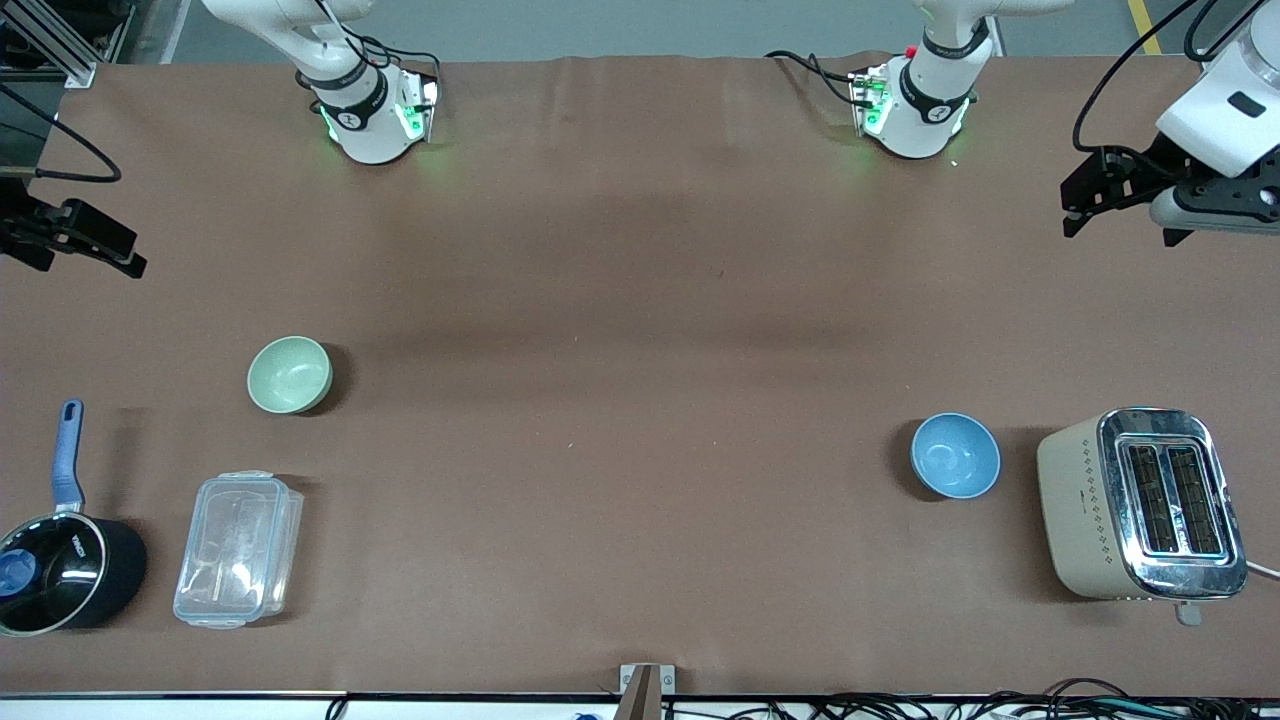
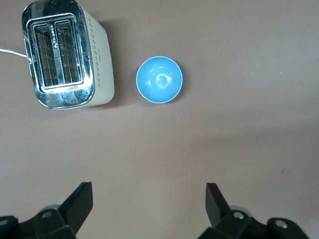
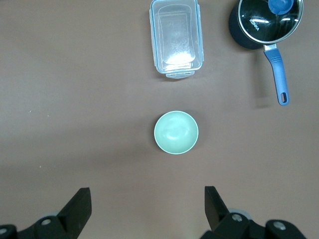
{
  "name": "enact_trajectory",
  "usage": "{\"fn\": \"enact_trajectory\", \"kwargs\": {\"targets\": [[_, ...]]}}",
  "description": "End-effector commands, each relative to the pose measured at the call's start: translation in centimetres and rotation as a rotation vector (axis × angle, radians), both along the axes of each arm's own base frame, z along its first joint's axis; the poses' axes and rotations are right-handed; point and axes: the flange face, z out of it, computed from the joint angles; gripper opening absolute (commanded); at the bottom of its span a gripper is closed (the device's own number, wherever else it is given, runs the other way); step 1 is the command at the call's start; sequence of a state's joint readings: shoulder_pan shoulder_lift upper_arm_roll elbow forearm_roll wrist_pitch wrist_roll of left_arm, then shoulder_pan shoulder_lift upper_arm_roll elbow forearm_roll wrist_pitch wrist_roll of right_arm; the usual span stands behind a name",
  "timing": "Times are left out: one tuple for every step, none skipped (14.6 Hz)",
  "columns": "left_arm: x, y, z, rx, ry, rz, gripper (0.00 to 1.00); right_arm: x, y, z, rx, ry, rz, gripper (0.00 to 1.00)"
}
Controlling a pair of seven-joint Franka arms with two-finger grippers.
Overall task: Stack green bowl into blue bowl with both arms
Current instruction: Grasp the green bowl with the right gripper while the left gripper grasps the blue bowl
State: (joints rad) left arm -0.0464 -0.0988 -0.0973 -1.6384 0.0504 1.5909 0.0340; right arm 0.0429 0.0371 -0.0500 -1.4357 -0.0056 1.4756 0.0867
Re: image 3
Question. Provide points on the green bowl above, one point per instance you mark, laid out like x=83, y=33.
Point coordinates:
x=175, y=132

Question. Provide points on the glass lid with blue knob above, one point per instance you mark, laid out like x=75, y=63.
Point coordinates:
x=259, y=17

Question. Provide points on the dark blue saucepan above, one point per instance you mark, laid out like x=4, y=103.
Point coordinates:
x=279, y=72

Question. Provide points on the clear plastic food container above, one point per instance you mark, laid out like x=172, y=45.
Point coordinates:
x=175, y=37

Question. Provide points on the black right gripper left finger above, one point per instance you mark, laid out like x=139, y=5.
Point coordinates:
x=72, y=214

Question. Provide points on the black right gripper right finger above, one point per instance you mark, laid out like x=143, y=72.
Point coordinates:
x=216, y=211

